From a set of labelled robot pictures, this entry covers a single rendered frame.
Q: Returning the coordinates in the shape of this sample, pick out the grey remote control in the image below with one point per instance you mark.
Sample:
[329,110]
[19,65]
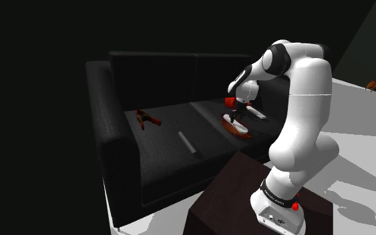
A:
[187,142]

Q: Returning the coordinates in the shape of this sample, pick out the orange chair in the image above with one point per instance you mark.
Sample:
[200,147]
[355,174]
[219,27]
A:
[374,86]

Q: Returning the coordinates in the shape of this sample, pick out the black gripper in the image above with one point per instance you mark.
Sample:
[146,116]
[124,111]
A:
[240,107]

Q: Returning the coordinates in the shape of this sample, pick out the white slim remote control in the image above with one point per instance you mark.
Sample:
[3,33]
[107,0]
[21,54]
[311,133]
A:
[258,113]

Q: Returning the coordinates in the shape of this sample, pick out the dark brown robot stand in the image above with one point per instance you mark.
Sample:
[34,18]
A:
[226,195]

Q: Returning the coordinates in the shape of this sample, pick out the red-brown oval tray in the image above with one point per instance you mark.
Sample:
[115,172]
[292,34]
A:
[239,132]

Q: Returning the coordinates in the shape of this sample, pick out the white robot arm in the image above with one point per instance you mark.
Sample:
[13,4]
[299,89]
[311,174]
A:
[305,107]

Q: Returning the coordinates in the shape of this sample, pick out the black sofa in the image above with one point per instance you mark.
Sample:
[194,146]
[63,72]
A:
[161,153]

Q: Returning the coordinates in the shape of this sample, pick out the red cylinder object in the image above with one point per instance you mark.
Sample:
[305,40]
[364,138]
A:
[230,102]

